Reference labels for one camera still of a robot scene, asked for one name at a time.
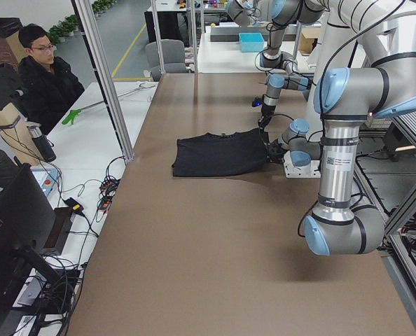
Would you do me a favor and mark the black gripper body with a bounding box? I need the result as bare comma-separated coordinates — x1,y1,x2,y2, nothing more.
266,139,284,163
258,104,275,132

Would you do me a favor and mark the aluminium frame post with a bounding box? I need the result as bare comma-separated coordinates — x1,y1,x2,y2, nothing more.
71,0,134,162

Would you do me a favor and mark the black Huawei monitor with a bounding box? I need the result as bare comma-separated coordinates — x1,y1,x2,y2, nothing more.
0,164,60,327

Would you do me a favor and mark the black power strip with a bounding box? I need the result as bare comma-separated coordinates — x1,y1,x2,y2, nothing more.
97,196,113,212

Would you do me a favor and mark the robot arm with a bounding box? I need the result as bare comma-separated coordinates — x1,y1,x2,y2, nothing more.
226,0,324,98
303,51,416,256

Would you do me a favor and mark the black power adapter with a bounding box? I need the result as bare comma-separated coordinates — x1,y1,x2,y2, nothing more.
64,197,83,214

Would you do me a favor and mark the black printed t-shirt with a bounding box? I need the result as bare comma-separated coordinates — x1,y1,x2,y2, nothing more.
172,128,268,177

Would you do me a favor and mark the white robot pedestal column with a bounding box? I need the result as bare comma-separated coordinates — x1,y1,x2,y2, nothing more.
283,0,366,179

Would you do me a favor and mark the green handled grabber tool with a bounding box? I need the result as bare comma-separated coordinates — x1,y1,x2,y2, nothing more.
62,80,160,126

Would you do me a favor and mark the grey office chair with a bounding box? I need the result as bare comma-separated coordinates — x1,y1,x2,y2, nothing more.
145,39,188,81

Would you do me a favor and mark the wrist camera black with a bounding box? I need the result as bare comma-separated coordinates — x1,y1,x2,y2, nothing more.
251,97,263,107

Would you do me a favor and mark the black thermos bottle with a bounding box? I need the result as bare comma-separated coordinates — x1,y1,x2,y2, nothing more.
27,122,56,162

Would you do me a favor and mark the seated man in black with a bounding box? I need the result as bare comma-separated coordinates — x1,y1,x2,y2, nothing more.
18,24,85,134

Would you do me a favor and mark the blue plastic box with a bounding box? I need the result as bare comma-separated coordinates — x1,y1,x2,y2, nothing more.
238,32,265,53

